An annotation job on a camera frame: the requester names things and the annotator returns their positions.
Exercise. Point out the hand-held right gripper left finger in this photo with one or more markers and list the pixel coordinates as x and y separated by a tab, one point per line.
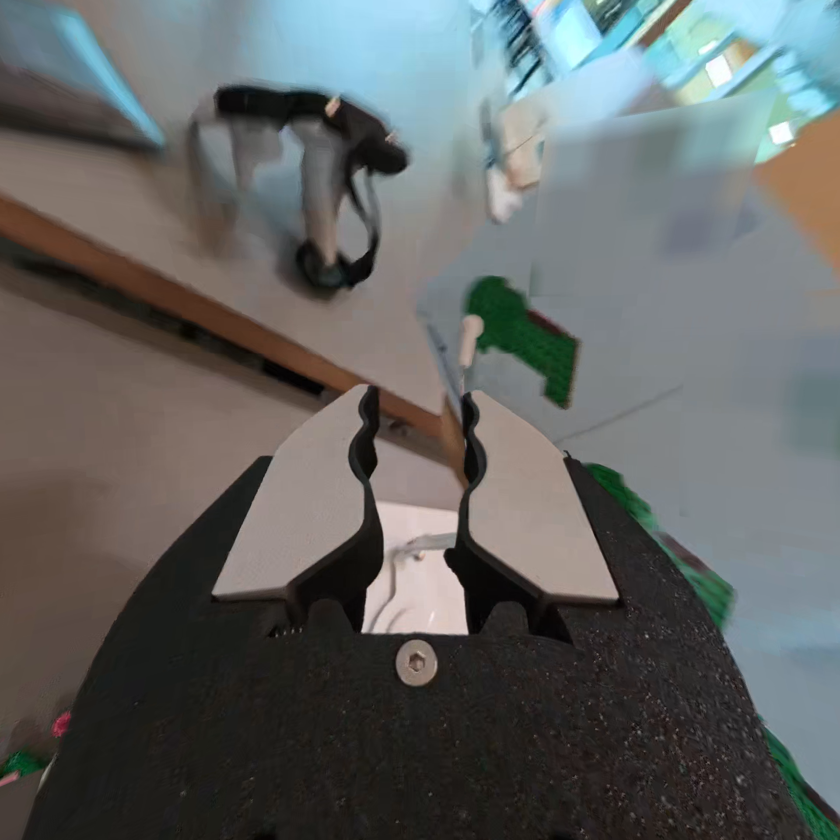
308	512

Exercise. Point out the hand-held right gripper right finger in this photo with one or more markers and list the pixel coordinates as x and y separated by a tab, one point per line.
531	518

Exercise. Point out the grey wood-edged table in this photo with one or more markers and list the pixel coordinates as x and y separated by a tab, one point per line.
131	197

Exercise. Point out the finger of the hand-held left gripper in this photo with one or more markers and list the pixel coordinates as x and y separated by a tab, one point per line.
256	157

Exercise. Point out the green rectangular lego plate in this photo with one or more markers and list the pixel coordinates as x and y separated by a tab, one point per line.
807	787

